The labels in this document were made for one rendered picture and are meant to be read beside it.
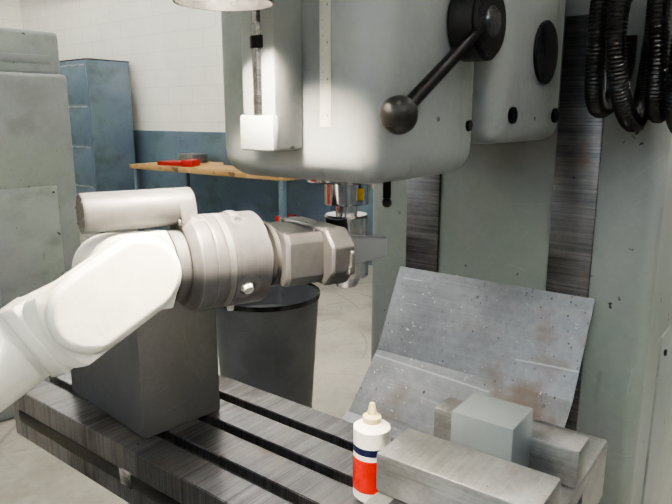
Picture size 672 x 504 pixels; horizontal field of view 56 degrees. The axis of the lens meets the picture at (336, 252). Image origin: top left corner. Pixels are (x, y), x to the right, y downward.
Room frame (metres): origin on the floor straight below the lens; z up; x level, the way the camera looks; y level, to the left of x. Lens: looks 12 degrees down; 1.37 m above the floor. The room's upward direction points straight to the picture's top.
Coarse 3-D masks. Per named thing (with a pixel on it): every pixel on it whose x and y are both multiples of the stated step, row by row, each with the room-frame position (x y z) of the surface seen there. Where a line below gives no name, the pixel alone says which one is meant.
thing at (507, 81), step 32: (512, 0) 0.67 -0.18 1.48; (544, 0) 0.74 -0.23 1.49; (512, 32) 0.67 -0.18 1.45; (544, 32) 0.73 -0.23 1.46; (480, 64) 0.67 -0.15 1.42; (512, 64) 0.68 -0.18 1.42; (544, 64) 0.74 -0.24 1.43; (480, 96) 0.67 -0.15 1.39; (512, 96) 0.68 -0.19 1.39; (544, 96) 0.75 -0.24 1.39; (480, 128) 0.67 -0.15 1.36; (512, 128) 0.68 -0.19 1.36; (544, 128) 0.76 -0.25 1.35
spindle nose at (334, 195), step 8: (328, 184) 0.64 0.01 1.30; (368, 184) 0.64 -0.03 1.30; (328, 192) 0.64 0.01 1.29; (336, 192) 0.63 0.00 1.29; (344, 192) 0.63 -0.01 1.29; (352, 192) 0.63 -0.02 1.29; (368, 192) 0.64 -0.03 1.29; (328, 200) 0.64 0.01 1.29; (336, 200) 0.63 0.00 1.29; (344, 200) 0.63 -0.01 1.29; (352, 200) 0.63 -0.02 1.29; (360, 200) 0.63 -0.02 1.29; (368, 200) 0.64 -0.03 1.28
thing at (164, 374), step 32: (160, 320) 0.76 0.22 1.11; (192, 320) 0.80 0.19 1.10; (128, 352) 0.76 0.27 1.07; (160, 352) 0.76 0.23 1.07; (192, 352) 0.79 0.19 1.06; (96, 384) 0.83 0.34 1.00; (128, 384) 0.76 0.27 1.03; (160, 384) 0.76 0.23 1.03; (192, 384) 0.79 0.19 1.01; (128, 416) 0.77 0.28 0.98; (160, 416) 0.76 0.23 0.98; (192, 416) 0.79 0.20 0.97
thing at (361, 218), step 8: (328, 216) 0.64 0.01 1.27; (336, 216) 0.63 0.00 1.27; (344, 216) 0.63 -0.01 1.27; (352, 216) 0.63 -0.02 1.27; (360, 216) 0.63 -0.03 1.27; (368, 216) 0.64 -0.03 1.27; (336, 224) 0.63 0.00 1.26; (344, 224) 0.63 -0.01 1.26; (352, 224) 0.63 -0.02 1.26; (360, 224) 0.63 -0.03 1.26
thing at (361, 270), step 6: (348, 228) 0.63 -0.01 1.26; (354, 228) 0.63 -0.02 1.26; (360, 228) 0.63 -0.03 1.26; (366, 228) 0.64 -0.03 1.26; (354, 234) 0.63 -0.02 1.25; (360, 234) 0.63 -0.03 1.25; (366, 234) 0.64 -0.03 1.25; (360, 264) 0.63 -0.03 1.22; (366, 264) 0.64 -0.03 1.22; (360, 270) 0.63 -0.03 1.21; (366, 270) 0.64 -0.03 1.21; (354, 276) 0.63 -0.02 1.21; (360, 276) 0.63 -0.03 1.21
